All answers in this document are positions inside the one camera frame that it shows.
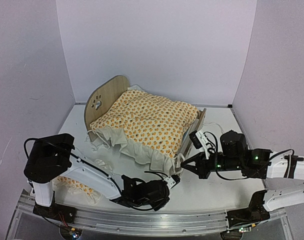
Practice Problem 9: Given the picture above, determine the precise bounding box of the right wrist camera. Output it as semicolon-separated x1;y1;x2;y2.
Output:
189;130;216;160

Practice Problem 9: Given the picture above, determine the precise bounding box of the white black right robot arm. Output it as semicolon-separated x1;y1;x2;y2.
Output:
180;130;304;230

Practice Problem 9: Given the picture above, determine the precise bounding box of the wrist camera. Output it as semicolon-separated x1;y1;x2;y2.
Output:
164;174;181;190
189;130;216;160

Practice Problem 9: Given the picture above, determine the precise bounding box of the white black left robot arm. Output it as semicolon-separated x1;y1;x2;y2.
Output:
23;133;180;223

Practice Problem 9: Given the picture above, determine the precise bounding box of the duck print small pillow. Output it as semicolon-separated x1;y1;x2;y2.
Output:
53;175;103;205

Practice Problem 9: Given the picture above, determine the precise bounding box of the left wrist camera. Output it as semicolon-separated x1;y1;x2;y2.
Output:
164;174;181;190

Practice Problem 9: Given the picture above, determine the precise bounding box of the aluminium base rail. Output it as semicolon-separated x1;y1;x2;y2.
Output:
6;193;293;240

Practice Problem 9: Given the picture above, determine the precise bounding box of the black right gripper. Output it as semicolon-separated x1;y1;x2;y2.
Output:
181;150;243;181

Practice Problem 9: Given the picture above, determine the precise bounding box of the duck print mattress cushion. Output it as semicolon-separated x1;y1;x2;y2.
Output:
89;88;201;175

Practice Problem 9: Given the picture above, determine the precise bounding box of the wooden striped pet bed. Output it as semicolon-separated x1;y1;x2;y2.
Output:
84;75;206;159

